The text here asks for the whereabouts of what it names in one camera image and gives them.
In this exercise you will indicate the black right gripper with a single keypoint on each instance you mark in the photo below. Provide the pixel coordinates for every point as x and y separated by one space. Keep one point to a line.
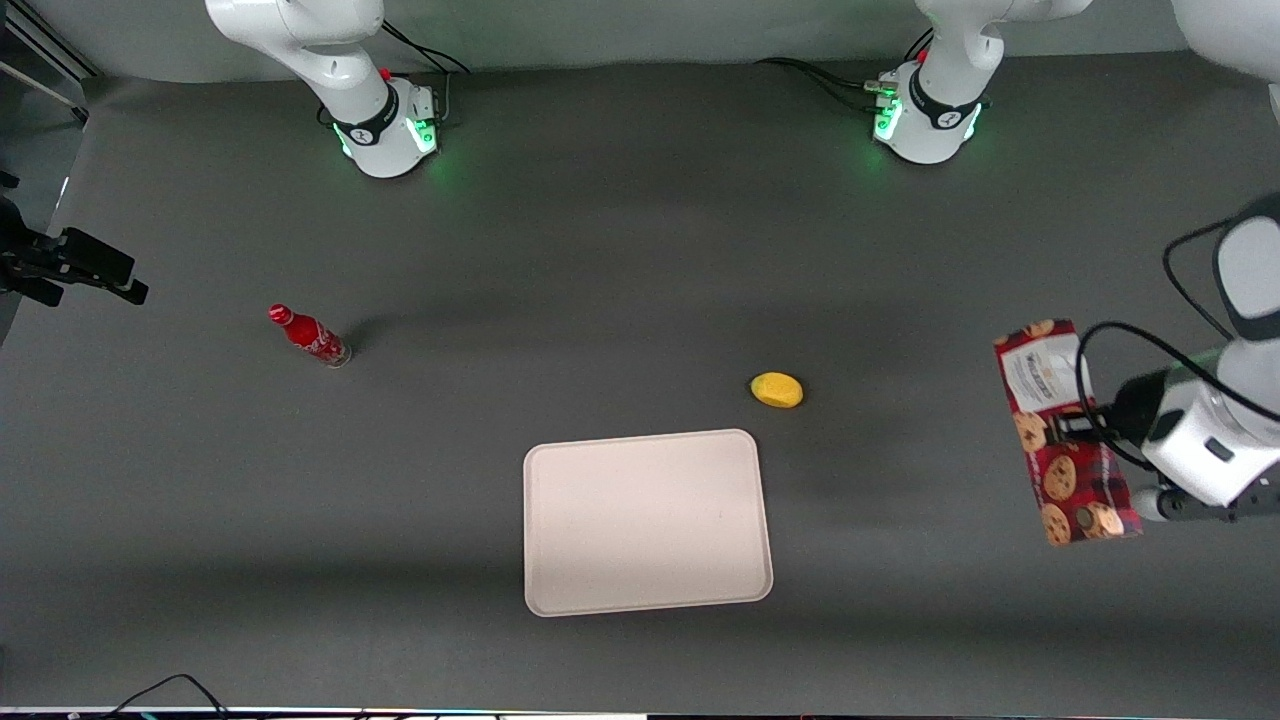
30 262

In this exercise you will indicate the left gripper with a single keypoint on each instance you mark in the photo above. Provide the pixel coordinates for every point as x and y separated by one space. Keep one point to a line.
1128 405

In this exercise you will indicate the red cookie box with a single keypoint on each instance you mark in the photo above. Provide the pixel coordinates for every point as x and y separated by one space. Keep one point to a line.
1062 485

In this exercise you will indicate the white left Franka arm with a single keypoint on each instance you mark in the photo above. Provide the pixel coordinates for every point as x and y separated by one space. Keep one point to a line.
940 100

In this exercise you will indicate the beige rectangular tray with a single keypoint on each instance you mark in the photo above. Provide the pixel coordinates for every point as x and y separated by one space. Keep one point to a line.
648 522

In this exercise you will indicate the red cola bottle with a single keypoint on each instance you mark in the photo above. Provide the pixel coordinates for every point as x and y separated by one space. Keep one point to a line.
310 336

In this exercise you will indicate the yellow lemon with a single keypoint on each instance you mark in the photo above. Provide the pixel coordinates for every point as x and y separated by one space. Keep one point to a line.
777 390

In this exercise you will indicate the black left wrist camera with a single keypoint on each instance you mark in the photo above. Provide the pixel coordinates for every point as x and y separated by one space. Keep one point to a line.
1140 410

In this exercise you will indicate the dark metal frame rail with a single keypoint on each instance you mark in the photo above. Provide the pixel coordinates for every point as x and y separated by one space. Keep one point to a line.
45 40

